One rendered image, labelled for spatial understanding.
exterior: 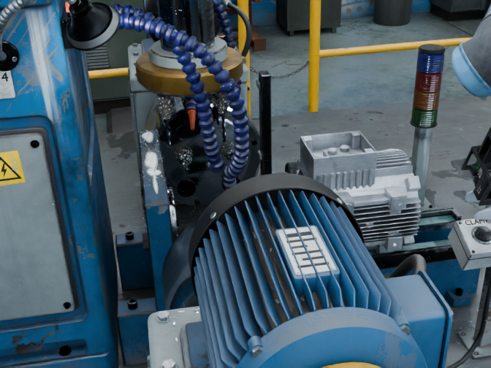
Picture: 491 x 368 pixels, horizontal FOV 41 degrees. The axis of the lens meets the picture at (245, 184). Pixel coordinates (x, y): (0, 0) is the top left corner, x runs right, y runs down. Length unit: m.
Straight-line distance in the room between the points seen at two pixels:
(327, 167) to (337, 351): 0.74
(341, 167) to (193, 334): 0.55
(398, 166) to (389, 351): 0.78
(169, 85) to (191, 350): 0.47
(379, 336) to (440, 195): 1.33
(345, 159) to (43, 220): 0.54
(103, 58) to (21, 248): 3.40
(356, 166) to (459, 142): 0.95
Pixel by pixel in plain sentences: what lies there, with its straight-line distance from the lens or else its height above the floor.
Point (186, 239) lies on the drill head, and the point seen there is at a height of 1.13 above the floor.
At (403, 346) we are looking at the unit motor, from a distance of 0.52.
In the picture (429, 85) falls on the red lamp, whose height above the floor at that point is 1.14.
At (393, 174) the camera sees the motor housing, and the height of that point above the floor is 1.09.
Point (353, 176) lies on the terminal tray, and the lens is 1.22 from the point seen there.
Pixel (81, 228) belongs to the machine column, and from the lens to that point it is 1.04.
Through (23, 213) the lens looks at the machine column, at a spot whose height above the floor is 1.17.
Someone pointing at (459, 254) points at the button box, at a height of 1.03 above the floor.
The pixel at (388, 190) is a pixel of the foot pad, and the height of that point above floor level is 1.08.
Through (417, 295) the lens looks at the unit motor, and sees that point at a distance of 0.59.
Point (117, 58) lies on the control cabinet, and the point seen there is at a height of 0.38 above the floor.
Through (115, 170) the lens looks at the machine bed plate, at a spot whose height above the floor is 0.80.
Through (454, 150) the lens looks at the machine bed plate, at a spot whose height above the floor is 0.80.
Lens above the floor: 1.67
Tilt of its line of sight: 29 degrees down
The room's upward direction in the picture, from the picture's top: 2 degrees counter-clockwise
